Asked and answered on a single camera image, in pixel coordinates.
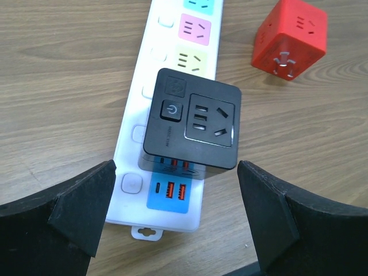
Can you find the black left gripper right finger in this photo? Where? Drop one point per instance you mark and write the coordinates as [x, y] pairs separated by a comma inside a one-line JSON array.
[[296, 232]]

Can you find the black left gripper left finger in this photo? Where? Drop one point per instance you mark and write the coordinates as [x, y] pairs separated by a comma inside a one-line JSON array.
[[57, 231]]

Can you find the black cube plug adapter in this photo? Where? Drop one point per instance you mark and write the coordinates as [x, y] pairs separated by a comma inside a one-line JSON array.
[[193, 126]]

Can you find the red cube plug adapter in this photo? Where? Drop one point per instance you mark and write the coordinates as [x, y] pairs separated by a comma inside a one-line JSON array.
[[291, 39]]

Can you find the white multicolour power strip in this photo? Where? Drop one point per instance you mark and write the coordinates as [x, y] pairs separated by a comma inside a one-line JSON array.
[[160, 182]]

